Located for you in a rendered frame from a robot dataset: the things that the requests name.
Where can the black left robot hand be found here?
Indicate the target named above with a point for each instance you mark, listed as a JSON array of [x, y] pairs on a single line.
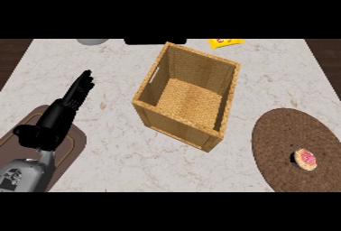
[[55, 118]]

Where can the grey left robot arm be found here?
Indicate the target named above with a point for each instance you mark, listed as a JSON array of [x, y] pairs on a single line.
[[24, 174]]

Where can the tan wicker basket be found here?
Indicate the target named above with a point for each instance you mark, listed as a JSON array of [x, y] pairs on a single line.
[[186, 96]]

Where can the round brown woven placemat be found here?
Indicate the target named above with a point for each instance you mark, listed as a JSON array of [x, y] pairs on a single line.
[[292, 135]]

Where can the pink frosted cupcake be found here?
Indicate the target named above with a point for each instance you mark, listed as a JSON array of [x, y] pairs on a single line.
[[304, 159]]

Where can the brown rectangular tray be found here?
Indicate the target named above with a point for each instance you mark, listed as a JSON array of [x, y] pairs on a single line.
[[67, 144]]

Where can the grey round bowl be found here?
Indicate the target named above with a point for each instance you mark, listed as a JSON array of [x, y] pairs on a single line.
[[92, 41]]

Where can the black appliance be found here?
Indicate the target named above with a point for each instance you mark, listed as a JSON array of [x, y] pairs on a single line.
[[155, 41]]

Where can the yellow snack bag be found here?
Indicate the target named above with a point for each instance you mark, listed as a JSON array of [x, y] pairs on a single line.
[[225, 43]]

